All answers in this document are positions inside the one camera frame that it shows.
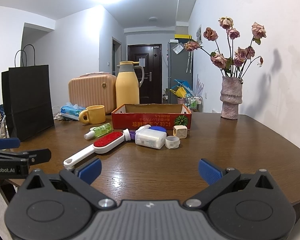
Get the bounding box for red white lint brush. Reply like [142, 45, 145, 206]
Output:
[63, 132, 126, 170]

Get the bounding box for green spray bottle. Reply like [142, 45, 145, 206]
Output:
[84, 123, 113, 140]

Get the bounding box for cream cube charger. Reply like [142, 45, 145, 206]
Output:
[173, 125, 187, 139]

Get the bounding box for purple gear-shaped cap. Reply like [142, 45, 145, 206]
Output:
[129, 131, 135, 141]

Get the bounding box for white plastic jar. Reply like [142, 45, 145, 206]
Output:
[134, 125, 167, 150]

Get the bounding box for blue round lid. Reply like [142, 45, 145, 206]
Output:
[150, 126, 166, 132]

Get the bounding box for small white tube bottle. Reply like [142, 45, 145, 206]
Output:
[122, 129, 131, 141]

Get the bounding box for black paper bag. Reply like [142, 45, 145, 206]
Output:
[1, 44, 55, 142]

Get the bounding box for blue tissue pack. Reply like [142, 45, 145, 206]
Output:
[60, 102, 85, 121]

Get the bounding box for yellow mug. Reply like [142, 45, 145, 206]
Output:
[79, 105, 106, 124]

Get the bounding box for red cardboard box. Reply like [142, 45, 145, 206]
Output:
[111, 104, 192, 130]

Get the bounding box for pink ceramic vase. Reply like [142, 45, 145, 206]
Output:
[220, 76, 243, 120]

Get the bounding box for yellow watering can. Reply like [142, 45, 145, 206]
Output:
[170, 87, 187, 99]

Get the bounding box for pink ribbed suitcase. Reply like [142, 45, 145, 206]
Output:
[68, 72, 116, 114]

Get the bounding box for yellow thermos jug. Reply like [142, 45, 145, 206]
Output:
[115, 59, 145, 108]

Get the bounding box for dried pink roses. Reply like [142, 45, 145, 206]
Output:
[184, 16, 267, 79]

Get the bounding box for grey refrigerator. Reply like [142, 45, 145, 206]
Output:
[167, 38, 193, 104]

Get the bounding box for dark entrance door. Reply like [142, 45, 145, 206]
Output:
[128, 44, 162, 104]

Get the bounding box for yellow box on fridge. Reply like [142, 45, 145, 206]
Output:
[174, 34, 192, 40]

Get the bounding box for white cables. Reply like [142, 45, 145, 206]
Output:
[51, 105, 65, 121]

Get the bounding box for wire trolley with bottles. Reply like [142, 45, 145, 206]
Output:
[185, 94, 203, 112]

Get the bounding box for wall picture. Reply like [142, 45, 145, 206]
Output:
[196, 25, 203, 44]

